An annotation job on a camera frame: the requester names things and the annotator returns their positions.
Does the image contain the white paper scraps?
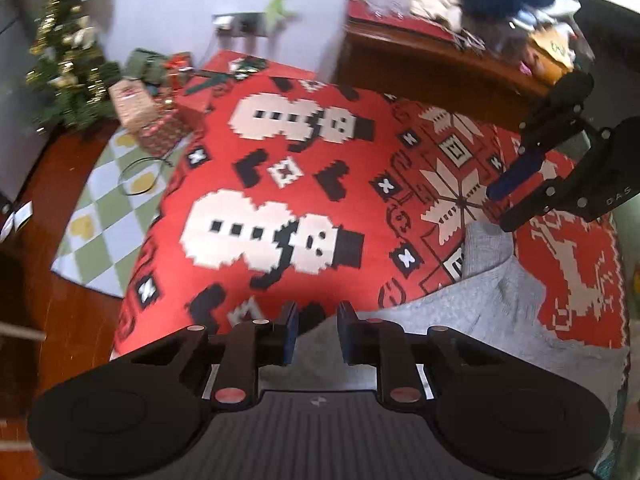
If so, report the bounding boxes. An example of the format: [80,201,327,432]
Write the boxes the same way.
[0,200,36,242]

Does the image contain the kraft patterned gift box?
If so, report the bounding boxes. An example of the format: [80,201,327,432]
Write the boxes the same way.
[109,80,157,130]

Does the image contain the small Christmas tree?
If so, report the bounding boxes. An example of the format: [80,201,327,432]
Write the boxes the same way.
[25,0,123,131]

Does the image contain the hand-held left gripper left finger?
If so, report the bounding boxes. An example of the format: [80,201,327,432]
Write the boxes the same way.
[129,302,299,413]

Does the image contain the green checkered rug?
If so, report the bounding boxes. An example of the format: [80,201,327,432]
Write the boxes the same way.
[50,127,193,300]

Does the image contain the small red gift box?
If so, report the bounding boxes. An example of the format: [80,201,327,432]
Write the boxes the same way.
[165,52,195,90]

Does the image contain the green gift box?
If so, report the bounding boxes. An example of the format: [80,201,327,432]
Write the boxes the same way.
[125,49,170,85]

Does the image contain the wooden nightstand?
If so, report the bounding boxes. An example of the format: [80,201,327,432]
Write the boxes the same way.
[335,0,576,133]

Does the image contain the black cord loop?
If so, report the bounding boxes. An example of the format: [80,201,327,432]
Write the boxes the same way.
[117,156,175,197]

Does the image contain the wall socket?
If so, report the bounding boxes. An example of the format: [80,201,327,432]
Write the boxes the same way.
[212,12,269,39]

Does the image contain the green plush toy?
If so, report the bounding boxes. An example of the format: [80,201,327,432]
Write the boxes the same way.
[264,0,304,29]

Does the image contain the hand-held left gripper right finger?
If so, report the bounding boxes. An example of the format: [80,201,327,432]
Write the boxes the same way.
[337,301,508,413]

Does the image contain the yellow cartoon pot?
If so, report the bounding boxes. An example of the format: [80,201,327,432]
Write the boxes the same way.
[530,25,577,85]

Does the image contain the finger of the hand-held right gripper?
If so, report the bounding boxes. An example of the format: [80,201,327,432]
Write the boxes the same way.
[500,160,593,233]
[486,70,596,200]

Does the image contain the red tray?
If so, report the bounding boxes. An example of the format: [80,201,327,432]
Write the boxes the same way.
[347,0,473,45]

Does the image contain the grey refrigerator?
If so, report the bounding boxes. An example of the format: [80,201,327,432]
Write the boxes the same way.
[0,0,57,207]

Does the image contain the grey knit polo shirt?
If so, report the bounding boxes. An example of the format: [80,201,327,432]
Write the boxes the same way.
[260,222,630,411]

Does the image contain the red patterned blanket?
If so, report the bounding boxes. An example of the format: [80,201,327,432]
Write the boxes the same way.
[112,49,632,361]

